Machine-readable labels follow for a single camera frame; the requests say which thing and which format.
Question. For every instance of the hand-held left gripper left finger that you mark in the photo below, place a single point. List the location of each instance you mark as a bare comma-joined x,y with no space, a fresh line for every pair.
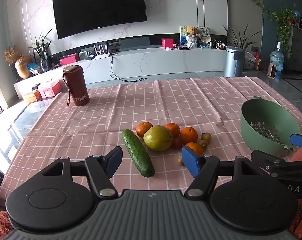
115,159

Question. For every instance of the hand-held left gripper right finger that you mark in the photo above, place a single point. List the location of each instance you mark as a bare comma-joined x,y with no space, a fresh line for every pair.
191,161

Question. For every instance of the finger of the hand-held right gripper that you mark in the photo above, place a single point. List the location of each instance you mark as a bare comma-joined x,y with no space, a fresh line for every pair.
266,156
301,140

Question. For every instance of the orange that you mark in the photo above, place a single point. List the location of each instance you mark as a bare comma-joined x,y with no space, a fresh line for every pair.
189,135
144,129
195,148
173,129

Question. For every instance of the small brown fruit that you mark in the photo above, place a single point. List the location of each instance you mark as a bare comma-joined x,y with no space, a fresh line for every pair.
206,136
203,144

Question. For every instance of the green cucumber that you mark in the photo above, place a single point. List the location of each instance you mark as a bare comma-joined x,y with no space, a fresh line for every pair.
137,152

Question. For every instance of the small red tomato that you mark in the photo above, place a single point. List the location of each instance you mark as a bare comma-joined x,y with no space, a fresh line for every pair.
177,143

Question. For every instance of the green plastic colander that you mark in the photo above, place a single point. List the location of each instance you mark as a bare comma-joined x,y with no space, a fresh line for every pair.
253,120

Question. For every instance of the yellow-green mango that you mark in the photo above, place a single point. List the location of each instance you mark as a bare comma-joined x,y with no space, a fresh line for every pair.
158,138

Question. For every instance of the pink checkered tablecloth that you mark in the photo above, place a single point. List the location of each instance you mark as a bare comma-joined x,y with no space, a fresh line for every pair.
166,100

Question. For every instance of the small pink appliance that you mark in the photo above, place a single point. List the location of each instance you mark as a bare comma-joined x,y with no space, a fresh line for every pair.
272,70

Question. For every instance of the dark red tumbler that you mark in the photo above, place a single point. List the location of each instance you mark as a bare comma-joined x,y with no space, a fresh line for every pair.
77,87

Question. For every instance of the blue water jug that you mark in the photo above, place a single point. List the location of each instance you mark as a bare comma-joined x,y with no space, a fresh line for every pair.
277,58

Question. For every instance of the grey side cabinet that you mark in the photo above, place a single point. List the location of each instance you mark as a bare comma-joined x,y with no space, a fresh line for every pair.
301,50

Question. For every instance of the red gift boxes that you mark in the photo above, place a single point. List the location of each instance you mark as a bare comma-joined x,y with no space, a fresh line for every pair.
50,88

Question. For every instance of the white plastic bag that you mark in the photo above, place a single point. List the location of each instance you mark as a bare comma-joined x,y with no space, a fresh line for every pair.
249,60

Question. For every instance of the grey metal trash can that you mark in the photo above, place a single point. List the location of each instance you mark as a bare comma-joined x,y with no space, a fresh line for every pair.
233,62

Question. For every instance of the white marble television cabinet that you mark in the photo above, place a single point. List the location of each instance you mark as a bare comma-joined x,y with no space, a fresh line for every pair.
166,62

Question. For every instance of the white router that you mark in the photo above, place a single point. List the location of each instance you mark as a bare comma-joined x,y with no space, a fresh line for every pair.
102,55

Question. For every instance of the cardboard box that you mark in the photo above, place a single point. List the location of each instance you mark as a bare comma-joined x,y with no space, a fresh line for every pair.
30,96

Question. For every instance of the small white clock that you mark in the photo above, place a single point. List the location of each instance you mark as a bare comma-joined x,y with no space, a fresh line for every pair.
83,55

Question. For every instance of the long pink-red box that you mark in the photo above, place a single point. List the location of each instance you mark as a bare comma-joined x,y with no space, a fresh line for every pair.
69,60

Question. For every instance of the blue tissue box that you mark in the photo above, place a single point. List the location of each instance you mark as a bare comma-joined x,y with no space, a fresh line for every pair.
205,46

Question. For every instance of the tall leafy potted plant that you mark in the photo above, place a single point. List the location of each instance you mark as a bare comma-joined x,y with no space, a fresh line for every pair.
241,38

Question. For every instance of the trailing pothos plant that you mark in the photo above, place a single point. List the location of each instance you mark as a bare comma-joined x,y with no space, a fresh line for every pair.
282,22

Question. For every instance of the black and white figurine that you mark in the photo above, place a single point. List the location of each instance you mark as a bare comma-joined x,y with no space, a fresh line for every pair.
219,46

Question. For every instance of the red square box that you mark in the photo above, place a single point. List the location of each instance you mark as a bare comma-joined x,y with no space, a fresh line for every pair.
167,42

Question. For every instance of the blue picture card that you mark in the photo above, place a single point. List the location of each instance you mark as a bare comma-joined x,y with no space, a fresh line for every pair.
183,36

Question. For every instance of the orange ceramic vase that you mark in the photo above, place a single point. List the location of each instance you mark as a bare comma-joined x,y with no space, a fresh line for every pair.
23,70

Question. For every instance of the round paper fan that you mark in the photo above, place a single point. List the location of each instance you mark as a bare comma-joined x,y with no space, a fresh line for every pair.
204,33

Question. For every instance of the brown teddy bear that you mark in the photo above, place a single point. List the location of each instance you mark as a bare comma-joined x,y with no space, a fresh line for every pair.
192,30

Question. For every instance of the green orchid plant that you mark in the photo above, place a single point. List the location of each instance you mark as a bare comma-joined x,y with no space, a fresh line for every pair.
40,50

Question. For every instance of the dried yellow flowers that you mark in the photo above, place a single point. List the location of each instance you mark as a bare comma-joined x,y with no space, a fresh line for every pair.
12,54

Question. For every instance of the black wall television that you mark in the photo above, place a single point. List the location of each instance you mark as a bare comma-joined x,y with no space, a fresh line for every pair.
98,5

